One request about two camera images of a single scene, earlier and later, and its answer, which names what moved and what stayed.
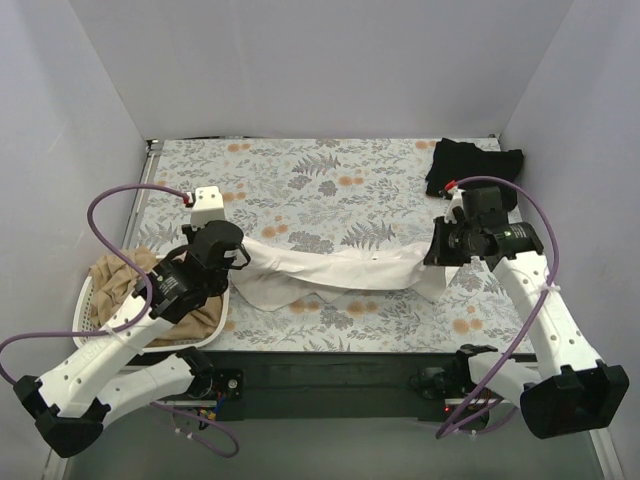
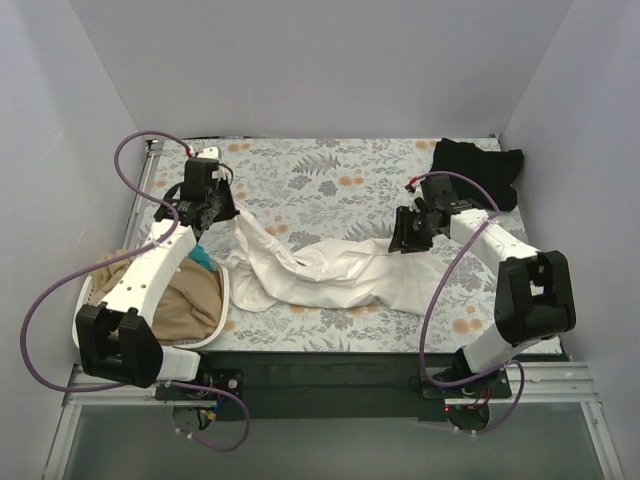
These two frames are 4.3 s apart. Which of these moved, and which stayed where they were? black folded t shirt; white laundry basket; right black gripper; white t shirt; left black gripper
Moved: right black gripper; white t shirt; left black gripper
Stayed: black folded t shirt; white laundry basket
